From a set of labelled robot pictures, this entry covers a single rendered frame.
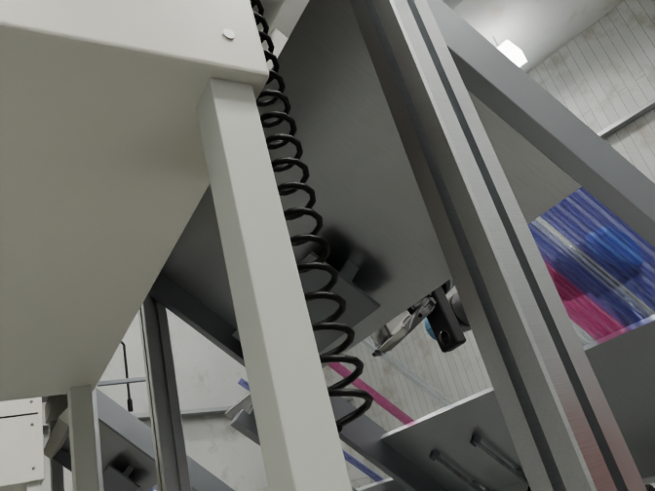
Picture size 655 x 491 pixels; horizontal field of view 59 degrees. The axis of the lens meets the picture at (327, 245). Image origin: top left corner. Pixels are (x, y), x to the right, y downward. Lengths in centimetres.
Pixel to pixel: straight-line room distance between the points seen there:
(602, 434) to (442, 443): 74
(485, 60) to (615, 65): 944
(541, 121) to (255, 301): 35
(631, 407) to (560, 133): 42
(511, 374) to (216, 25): 28
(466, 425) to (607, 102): 900
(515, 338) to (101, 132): 29
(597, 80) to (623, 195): 944
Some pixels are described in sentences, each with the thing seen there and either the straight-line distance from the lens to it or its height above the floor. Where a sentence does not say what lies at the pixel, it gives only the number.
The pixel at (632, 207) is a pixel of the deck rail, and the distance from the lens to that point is 60.
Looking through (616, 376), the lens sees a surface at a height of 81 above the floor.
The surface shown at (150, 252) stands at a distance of 57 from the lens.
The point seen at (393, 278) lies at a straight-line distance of 79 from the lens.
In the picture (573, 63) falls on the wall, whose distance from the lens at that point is 1030.
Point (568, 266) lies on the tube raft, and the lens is 72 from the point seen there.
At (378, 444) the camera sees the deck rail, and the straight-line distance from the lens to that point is 113.
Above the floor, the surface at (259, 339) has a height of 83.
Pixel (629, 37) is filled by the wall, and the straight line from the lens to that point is 1011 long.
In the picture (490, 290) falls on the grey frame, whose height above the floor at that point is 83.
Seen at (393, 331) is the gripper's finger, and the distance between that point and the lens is 94.
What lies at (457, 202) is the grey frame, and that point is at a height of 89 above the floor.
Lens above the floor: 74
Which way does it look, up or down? 25 degrees up
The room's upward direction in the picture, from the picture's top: 16 degrees counter-clockwise
